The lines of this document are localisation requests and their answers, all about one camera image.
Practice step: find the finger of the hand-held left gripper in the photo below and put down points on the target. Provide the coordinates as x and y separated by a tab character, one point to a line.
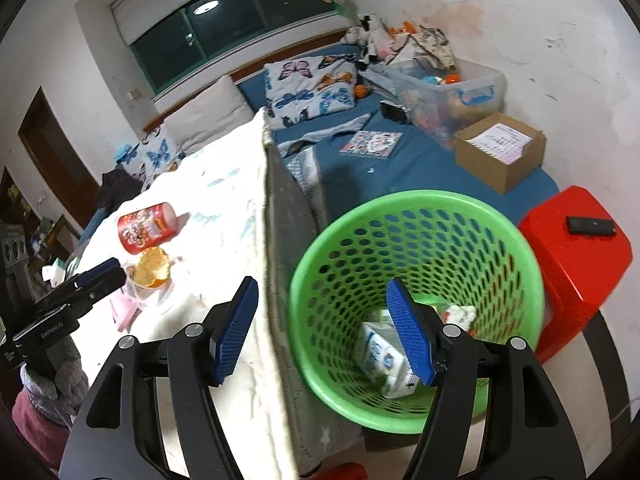
95	290
95	271

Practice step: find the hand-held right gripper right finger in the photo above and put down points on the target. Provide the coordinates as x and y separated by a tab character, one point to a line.
410	330

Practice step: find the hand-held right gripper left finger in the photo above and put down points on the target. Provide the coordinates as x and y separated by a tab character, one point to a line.
235	330

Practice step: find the pink packet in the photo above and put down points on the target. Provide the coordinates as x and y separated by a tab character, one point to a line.
125	310

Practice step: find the white carton box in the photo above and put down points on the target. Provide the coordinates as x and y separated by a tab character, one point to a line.
380	355

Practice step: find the clear printed plastic wrapper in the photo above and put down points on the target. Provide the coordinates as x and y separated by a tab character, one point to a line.
457	315

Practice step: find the red instant noodle cup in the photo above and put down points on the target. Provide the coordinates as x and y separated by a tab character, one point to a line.
147	227

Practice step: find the green plastic basket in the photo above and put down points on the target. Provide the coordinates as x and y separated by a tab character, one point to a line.
350	240

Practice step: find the person's left forearm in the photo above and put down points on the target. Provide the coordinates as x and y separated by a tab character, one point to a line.
50	400

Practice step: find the white tissue box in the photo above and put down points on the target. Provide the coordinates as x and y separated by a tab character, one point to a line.
57	272

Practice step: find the cluttered dark wooden shelf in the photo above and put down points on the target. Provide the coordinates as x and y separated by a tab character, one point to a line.
30	230

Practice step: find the black clothing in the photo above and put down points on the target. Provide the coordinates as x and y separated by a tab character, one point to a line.
120	187

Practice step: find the dark wooden door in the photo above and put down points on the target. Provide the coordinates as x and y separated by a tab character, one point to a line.
55	160

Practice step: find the teal cloth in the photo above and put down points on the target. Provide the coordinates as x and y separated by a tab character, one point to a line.
122	151

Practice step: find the grey star tablecloth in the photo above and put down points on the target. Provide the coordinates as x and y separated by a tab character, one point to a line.
295	220

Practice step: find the white printed quilted blanket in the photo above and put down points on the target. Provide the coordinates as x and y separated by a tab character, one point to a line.
220	200

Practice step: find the butterfly print pillow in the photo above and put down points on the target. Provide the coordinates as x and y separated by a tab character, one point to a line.
305	87
160	155

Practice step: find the blue sofa bed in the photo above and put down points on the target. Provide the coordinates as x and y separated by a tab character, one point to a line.
425	170

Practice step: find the red plastic stool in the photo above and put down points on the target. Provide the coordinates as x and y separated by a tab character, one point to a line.
565	270

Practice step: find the brown cardboard box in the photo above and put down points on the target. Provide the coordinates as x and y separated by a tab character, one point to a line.
495	175

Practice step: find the colourful picture book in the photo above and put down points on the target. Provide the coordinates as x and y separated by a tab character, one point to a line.
372	144

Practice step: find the grey pillow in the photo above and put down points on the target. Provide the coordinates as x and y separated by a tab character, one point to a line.
210	115

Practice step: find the black remote control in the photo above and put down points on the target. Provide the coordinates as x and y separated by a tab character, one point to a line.
591	226

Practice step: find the white printed paper sheet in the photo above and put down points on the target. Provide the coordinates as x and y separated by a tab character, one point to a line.
502	142

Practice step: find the grey patterned cloth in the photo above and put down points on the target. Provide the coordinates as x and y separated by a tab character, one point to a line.
325	132

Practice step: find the black handheld device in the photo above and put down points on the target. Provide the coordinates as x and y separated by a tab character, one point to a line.
394	111

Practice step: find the small orange ball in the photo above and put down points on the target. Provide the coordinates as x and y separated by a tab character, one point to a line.
361	92

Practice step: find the clear plastic storage bin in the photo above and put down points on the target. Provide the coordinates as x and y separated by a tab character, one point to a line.
475	95

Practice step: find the grey patterned pad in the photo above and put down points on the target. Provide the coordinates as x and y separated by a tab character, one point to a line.
380	79

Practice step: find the white roller blind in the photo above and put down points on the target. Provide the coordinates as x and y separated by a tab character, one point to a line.
150	12

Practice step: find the window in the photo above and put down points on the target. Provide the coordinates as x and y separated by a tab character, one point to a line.
210	30

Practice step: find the black and white plush toy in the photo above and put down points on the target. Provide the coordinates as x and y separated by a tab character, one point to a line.
370	35

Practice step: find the orange fox plush toy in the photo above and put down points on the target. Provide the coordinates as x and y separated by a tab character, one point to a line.
404	30

